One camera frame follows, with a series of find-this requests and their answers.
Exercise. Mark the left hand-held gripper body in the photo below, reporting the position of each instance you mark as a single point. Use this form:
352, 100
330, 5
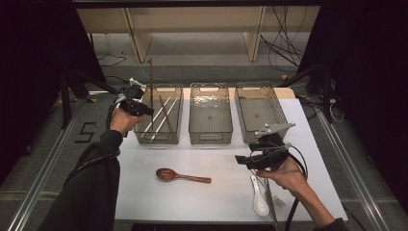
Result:
123, 96

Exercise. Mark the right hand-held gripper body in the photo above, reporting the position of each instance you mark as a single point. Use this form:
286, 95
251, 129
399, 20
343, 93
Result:
272, 154

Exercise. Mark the grey transparent plastic bin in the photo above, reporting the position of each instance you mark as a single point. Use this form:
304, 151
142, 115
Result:
210, 115
256, 109
173, 134

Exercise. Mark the white ceramic spoon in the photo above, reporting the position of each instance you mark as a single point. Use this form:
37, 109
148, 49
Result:
260, 208

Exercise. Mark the metal knife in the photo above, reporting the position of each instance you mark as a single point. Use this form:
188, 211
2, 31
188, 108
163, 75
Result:
271, 205

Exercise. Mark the brown wooden spoon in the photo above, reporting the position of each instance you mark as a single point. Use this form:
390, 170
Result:
166, 174

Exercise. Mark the person's left hand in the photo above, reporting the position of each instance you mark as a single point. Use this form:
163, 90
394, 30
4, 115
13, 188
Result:
122, 122

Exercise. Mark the person's right hand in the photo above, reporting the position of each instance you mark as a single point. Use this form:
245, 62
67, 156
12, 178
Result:
285, 178

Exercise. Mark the black metal stand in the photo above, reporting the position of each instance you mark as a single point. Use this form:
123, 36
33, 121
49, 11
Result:
327, 96
65, 102

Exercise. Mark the beige wooden desk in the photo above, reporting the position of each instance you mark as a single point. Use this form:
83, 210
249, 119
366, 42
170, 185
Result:
192, 19

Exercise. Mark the dark curtain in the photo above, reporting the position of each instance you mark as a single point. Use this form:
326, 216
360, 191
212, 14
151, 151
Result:
369, 80
32, 64

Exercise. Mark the black metal beam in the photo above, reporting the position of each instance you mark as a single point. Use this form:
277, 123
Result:
192, 3

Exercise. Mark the aluminium floor rail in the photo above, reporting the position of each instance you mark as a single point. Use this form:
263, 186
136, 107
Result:
364, 192
33, 192

